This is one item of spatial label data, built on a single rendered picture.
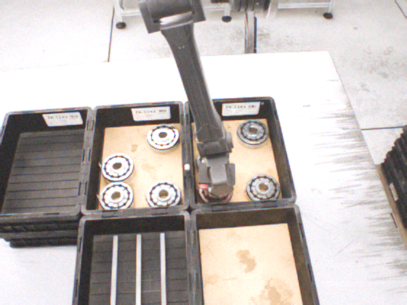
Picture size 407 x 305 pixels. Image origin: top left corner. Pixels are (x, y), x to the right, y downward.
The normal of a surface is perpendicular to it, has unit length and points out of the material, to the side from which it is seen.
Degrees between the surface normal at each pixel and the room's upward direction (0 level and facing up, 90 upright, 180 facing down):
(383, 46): 0
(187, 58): 83
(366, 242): 0
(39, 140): 0
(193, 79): 83
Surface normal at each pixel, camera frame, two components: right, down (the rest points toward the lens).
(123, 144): 0.00, -0.57
